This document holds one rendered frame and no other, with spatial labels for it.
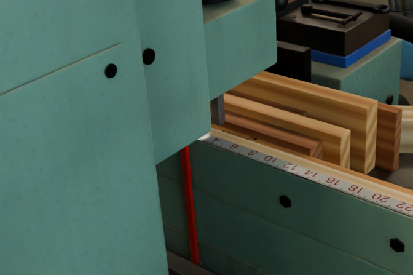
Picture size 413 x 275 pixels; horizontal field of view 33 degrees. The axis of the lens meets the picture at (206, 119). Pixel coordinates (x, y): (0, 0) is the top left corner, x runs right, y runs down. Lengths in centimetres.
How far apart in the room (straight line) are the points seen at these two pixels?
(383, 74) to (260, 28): 22
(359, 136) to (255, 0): 16
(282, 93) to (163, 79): 22
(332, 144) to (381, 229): 12
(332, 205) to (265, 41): 16
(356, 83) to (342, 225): 23
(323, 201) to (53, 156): 25
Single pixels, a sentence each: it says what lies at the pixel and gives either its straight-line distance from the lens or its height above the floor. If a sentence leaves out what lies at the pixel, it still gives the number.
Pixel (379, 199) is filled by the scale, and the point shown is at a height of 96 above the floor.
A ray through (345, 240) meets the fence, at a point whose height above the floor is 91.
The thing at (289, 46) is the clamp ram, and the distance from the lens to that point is 70.
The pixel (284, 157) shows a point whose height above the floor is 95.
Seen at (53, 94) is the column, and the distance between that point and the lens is 36.
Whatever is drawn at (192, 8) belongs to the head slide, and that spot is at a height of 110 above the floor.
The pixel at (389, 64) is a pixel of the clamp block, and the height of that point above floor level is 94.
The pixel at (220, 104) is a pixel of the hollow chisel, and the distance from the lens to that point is 64.
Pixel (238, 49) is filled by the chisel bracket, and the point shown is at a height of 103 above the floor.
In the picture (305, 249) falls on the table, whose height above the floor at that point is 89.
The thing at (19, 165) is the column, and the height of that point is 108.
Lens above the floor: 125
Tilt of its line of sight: 27 degrees down
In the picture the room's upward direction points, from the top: 5 degrees counter-clockwise
